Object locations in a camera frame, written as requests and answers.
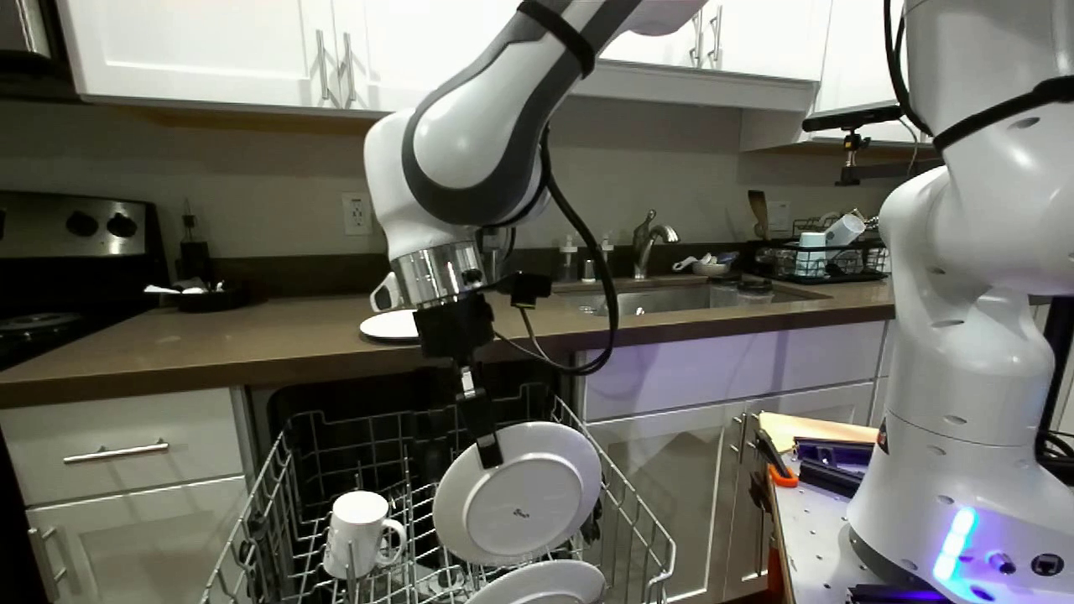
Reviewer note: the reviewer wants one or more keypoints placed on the chrome kitchen faucet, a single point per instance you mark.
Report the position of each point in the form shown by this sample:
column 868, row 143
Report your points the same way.
column 643, row 239

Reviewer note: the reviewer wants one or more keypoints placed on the steel kitchen sink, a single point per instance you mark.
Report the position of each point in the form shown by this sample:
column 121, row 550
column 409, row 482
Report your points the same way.
column 681, row 299

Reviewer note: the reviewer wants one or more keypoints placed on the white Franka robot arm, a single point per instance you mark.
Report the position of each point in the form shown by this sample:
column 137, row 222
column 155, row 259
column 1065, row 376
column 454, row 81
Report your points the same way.
column 480, row 136

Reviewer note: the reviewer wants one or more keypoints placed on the grey sink base cabinet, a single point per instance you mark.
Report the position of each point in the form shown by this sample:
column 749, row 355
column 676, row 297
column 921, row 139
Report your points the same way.
column 694, row 370

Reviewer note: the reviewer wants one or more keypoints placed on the white drawer base cabinet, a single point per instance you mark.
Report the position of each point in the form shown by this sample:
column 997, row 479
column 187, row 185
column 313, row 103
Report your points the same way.
column 121, row 505

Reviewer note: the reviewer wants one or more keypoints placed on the steel robot cart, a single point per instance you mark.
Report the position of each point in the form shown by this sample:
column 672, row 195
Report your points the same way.
column 810, row 540

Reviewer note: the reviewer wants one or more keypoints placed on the white wall outlet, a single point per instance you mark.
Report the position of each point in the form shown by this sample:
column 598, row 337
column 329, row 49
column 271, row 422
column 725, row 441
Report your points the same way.
column 356, row 213

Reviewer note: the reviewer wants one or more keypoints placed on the black and steel stove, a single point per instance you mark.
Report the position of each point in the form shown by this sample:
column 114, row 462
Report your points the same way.
column 67, row 257

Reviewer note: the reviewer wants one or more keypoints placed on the white round plate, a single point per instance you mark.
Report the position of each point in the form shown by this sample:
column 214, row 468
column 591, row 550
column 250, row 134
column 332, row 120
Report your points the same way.
column 541, row 589
column 386, row 328
column 525, row 505

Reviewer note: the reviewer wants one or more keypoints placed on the white upper kitchen cabinets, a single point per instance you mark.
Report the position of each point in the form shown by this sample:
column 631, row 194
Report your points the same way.
column 203, row 45

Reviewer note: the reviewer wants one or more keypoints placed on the black shallow tray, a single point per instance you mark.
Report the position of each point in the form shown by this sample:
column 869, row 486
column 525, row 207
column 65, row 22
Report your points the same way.
column 207, row 299

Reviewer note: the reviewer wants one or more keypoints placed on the black dish drying rack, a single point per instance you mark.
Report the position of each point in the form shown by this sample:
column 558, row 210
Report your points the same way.
column 817, row 262

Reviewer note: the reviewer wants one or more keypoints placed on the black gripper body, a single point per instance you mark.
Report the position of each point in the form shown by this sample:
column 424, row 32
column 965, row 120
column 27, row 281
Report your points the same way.
column 457, row 331

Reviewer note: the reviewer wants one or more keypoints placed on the black clamp bar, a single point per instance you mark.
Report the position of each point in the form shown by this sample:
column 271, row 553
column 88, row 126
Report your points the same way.
column 832, row 465

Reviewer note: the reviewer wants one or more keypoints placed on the dark range hood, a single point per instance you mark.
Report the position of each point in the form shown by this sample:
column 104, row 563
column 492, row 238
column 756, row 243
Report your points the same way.
column 27, row 45

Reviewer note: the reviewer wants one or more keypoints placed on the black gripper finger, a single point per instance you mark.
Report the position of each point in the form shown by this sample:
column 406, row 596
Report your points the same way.
column 489, row 438
column 464, row 388

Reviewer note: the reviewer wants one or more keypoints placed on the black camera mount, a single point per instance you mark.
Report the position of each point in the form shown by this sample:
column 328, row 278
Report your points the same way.
column 851, row 115

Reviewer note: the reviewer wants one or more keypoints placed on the dark glass bottle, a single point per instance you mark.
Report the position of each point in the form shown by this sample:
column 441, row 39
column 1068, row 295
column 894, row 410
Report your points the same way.
column 197, row 252

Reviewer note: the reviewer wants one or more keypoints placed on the wooden board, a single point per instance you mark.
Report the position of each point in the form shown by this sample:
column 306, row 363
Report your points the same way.
column 817, row 429

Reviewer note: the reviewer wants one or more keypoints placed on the white ceramic mug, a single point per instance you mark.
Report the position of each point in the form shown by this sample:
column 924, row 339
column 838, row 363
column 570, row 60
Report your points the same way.
column 356, row 533

